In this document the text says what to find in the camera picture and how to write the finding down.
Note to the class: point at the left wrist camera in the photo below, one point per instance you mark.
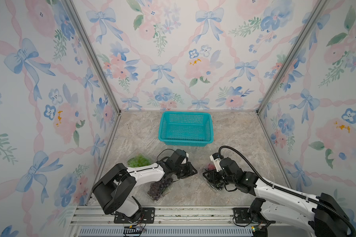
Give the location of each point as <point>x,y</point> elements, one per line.
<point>184,153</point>

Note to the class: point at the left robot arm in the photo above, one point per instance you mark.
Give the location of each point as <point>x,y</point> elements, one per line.
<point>112,191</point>

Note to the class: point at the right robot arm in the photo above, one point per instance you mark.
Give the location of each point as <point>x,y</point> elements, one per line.
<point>319,215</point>

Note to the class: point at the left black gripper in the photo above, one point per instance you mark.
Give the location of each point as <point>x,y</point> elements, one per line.
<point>189,172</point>

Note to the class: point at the dark purple grape bunch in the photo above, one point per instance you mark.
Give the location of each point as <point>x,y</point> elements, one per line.
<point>158,189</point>

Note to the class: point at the teal plastic basket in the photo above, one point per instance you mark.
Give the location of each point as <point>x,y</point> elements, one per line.
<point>186,129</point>

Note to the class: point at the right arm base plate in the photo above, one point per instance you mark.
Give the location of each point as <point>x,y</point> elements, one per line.
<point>243,216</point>

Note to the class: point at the green grape bunch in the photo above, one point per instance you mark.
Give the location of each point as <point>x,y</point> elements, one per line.
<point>139,161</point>

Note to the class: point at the aluminium front rail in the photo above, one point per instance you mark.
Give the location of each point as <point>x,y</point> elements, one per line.
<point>175,221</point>

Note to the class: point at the red grape bunch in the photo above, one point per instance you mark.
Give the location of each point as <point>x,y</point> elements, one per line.
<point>211,167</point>

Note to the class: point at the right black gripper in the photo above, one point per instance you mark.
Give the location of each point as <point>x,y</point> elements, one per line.
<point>215,178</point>

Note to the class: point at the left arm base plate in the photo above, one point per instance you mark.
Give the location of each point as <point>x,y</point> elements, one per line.
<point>145,215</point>

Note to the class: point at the clear plastic clamshell container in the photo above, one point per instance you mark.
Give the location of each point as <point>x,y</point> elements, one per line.
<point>136,152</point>

